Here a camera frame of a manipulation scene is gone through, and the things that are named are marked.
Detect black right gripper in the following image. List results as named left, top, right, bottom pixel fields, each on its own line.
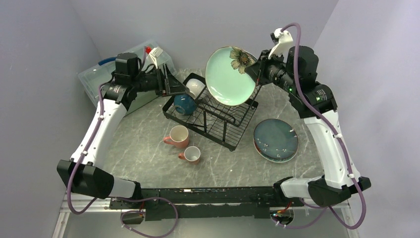
left=246, top=48, right=298, bottom=93

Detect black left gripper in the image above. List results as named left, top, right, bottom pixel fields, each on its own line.
left=131, top=63, right=190, bottom=98

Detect dark blue tan bowl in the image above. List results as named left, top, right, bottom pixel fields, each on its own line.
left=173, top=94, right=197, bottom=116

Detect white ceramic bowl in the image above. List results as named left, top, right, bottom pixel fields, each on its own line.
left=186, top=78, right=206, bottom=100

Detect mint green flower plate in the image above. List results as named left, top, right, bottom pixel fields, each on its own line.
left=205, top=46, right=257, bottom=106

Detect large pink mug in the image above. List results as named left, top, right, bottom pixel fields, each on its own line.
left=163, top=125, right=189, bottom=149

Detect black wire dish rack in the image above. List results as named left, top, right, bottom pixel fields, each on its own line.
left=162, top=86, right=261, bottom=151

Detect small pink mug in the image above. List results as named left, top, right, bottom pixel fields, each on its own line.
left=178, top=146, right=201, bottom=165

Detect dark blue speckled plate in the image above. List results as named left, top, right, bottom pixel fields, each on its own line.
left=253, top=119, right=299, bottom=158

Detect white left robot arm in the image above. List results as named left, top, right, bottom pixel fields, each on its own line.
left=57, top=53, right=189, bottom=208

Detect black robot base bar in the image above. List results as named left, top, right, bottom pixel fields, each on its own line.
left=109, top=186, right=303, bottom=221

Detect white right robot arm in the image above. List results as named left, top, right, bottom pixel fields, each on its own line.
left=245, top=46, right=371, bottom=207

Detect clear plastic storage box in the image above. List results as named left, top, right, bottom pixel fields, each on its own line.
left=78, top=40, right=177, bottom=115

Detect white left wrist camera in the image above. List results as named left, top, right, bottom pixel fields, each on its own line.
left=143, top=47, right=169, bottom=69

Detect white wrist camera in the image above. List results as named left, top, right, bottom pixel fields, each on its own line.
left=143, top=47, right=169, bottom=69
left=268, top=28, right=294, bottom=59

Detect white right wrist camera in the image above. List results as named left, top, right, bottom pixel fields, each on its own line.
left=268, top=28, right=294, bottom=59

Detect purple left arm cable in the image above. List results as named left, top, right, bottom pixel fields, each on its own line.
left=66, top=46, right=179, bottom=238

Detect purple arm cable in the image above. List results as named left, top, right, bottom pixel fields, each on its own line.
left=272, top=22, right=367, bottom=231
left=66, top=46, right=179, bottom=238

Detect blue handled pliers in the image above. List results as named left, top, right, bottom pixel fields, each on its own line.
left=98, top=57, right=116, bottom=66

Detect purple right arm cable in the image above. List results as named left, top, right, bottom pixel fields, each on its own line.
left=272, top=22, right=367, bottom=231

